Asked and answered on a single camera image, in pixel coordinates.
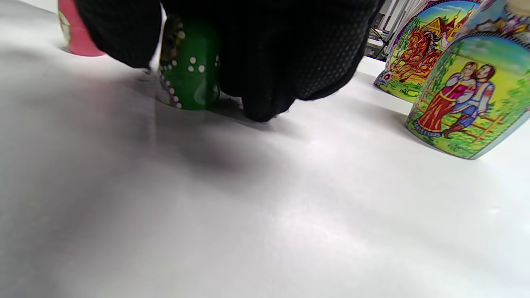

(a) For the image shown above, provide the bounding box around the largest pink-purple Russian doll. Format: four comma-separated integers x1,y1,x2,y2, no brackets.
374,0,483,103

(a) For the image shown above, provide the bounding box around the red Russian doll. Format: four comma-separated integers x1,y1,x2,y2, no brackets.
57,0,104,57

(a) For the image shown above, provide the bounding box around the person's right hand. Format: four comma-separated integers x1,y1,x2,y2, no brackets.
74,0,383,123

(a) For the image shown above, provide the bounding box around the light blue Russian doll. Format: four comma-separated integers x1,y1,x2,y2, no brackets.
406,0,530,160

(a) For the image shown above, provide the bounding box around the green Russian doll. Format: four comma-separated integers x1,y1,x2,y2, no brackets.
157,14,222,111

